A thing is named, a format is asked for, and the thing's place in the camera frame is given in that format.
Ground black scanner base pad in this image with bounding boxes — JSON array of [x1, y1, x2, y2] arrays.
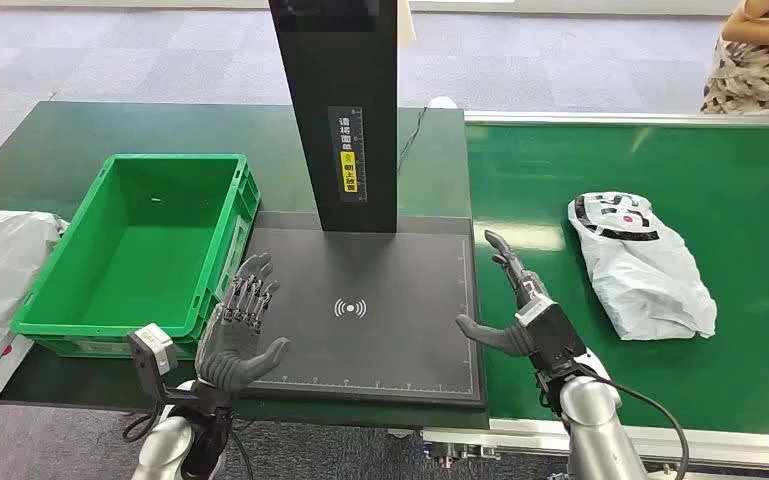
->
[[241, 211, 488, 407]]

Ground dark green table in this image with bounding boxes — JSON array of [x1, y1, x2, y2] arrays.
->
[[0, 100, 491, 431]]

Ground black yellow column label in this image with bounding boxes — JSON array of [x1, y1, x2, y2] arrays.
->
[[328, 105, 368, 203]]

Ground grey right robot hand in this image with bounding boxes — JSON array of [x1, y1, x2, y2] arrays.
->
[[455, 229, 592, 384]]

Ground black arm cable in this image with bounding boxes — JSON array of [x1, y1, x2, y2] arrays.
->
[[121, 404, 163, 445], [579, 367, 691, 480]]

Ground green plastic crate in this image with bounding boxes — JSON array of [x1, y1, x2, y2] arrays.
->
[[10, 153, 263, 360]]

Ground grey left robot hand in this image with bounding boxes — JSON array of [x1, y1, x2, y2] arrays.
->
[[195, 251, 292, 394]]

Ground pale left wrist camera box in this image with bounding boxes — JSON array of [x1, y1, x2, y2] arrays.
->
[[126, 323, 179, 402]]

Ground grey white plastic package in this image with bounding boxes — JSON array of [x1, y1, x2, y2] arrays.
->
[[0, 203, 69, 333]]

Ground person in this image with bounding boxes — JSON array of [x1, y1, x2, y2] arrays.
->
[[700, 0, 769, 117]]

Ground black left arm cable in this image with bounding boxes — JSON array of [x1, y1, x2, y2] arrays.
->
[[121, 404, 163, 445]]

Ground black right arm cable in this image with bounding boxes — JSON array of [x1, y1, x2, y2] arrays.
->
[[579, 367, 691, 480]]

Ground white plastic package black print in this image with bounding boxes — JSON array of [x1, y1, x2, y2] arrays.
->
[[568, 192, 719, 342]]

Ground thin black table cable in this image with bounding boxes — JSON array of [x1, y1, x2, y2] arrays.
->
[[396, 107, 429, 176]]

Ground black scanner column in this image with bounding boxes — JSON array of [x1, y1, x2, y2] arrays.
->
[[267, 0, 400, 234]]

